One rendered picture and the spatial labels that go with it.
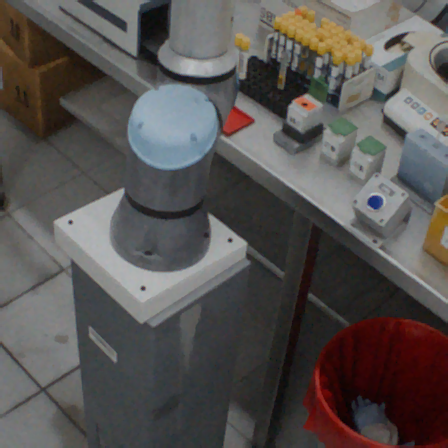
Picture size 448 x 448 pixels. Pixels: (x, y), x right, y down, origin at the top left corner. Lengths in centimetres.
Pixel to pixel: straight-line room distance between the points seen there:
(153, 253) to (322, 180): 38
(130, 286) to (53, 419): 101
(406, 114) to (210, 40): 53
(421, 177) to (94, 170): 153
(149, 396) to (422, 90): 74
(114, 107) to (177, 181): 148
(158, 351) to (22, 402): 97
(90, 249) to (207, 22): 37
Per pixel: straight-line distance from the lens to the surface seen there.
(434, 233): 140
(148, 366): 134
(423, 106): 165
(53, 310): 243
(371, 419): 200
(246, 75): 169
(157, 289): 124
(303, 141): 156
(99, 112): 263
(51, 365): 231
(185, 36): 124
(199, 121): 117
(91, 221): 134
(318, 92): 155
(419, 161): 149
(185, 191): 120
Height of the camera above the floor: 185
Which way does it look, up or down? 43 degrees down
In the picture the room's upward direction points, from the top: 6 degrees clockwise
